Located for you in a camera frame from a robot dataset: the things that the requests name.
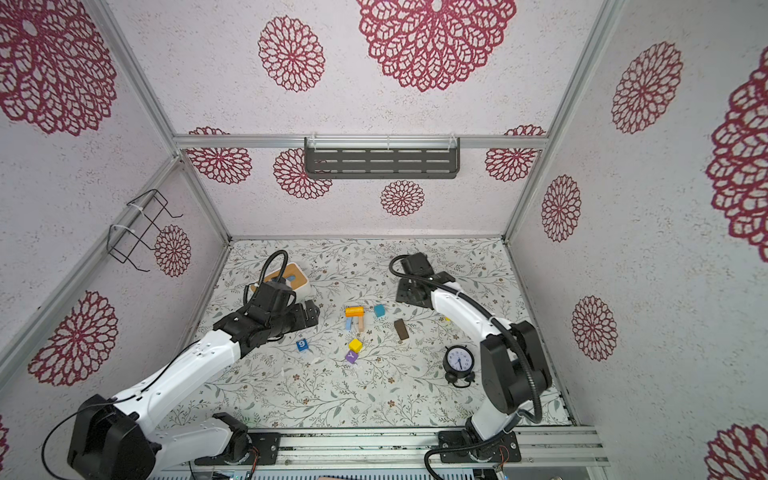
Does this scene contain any dark brown plank block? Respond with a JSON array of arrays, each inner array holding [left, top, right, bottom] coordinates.
[[393, 319, 410, 340]]

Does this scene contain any orange wooden cylinder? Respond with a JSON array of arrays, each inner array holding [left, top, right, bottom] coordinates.
[[345, 306, 365, 318]]

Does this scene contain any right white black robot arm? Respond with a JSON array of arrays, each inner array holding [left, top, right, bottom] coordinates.
[[388, 252, 553, 467]]

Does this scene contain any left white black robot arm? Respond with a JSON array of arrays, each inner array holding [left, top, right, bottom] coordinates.
[[66, 278, 320, 479]]

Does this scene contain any white wooden-lid tissue box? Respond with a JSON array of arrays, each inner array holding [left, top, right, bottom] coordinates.
[[243, 262, 313, 305]]

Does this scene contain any yellow wooden cube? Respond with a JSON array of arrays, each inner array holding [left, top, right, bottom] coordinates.
[[349, 339, 363, 353]]

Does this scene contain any black alarm clock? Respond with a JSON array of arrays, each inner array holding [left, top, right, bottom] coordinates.
[[442, 345, 475, 389]]

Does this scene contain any purple letter Y cube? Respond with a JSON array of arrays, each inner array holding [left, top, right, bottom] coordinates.
[[345, 350, 359, 364]]

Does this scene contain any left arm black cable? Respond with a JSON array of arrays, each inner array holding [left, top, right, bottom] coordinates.
[[40, 249, 290, 480]]

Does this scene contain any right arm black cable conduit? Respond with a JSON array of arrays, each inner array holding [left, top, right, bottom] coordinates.
[[388, 254, 544, 480]]

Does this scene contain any grey wall shelf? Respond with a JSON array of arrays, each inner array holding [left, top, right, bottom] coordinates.
[[304, 137, 461, 180]]

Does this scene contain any black wire wall rack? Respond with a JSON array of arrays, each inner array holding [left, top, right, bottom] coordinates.
[[105, 188, 182, 273]]

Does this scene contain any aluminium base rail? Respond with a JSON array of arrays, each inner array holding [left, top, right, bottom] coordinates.
[[104, 427, 612, 472]]

